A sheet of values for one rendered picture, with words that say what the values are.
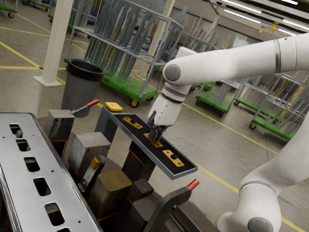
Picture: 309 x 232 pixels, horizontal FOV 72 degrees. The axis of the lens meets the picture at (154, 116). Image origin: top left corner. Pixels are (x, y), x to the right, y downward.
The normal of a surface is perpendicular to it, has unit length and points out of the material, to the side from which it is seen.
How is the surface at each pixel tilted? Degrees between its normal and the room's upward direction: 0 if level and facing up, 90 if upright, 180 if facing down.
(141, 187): 0
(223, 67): 67
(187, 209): 0
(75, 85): 93
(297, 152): 89
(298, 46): 76
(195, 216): 0
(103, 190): 90
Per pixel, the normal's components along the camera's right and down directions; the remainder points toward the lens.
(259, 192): -0.05, -0.97
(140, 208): 0.37, -0.86
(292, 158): -0.81, -0.11
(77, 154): -0.68, 0.00
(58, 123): 0.63, 0.51
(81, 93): 0.26, 0.51
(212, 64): 0.24, 0.08
